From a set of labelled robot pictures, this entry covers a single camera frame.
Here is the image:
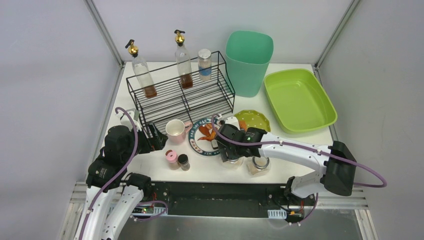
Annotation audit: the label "teal plastic bin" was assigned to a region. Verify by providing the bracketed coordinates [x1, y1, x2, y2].
[225, 30, 274, 98]

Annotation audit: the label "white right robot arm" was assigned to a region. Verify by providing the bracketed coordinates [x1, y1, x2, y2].
[215, 123, 356, 199]

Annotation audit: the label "pink white mug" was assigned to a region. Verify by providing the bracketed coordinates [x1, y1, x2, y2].
[165, 119, 193, 145]

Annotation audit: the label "lime green plastic tub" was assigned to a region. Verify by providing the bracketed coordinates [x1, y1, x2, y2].
[263, 68, 338, 134]

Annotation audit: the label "glass bottle brown contents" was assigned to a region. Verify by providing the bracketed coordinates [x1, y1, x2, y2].
[125, 39, 157, 98]

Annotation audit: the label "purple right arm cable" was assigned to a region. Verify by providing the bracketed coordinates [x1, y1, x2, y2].
[210, 113, 388, 189]

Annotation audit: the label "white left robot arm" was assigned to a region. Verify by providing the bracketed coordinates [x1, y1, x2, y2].
[74, 123, 168, 240]

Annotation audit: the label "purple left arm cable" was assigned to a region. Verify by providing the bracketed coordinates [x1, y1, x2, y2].
[77, 106, 168, 240]

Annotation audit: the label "pink lid spice jar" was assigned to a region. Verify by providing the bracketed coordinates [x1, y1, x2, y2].
[165, 149, 180, 170]

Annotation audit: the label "black wire rack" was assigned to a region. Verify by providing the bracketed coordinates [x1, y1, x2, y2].
[126, 51, 235, 133]

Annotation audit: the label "brown sausage piece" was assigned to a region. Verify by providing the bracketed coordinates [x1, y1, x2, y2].
[198, 125, 210, 136]

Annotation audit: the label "green dotted small plate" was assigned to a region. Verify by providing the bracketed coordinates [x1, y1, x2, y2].
[234, 109, 271, 132]

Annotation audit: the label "glass bottle gold spout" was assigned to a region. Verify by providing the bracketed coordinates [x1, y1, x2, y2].
[174, 29, 193, 89]

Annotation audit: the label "orange chicken wing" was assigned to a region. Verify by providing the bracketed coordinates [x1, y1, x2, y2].
[198, 129, 216, 142]

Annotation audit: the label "orange fried cutlet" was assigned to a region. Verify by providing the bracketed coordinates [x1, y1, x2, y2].
[238, 120, 248, 132]

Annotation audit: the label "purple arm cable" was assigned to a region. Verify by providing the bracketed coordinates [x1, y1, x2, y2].
[210, 113, 388, 189]
[77, 106, 168, 240]

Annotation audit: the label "silver lid blue shaker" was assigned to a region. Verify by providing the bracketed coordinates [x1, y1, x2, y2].
[197, 48, 212, 81]

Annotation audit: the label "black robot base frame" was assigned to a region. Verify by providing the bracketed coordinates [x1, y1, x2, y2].
[135, 181, 316, 220]

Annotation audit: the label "black lid spice jar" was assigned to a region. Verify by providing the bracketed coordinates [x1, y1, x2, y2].
[177, 154, 190, 171]

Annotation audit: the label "teal rimmed white plate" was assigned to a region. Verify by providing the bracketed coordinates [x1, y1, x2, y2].
[187, 117, 220, 157]

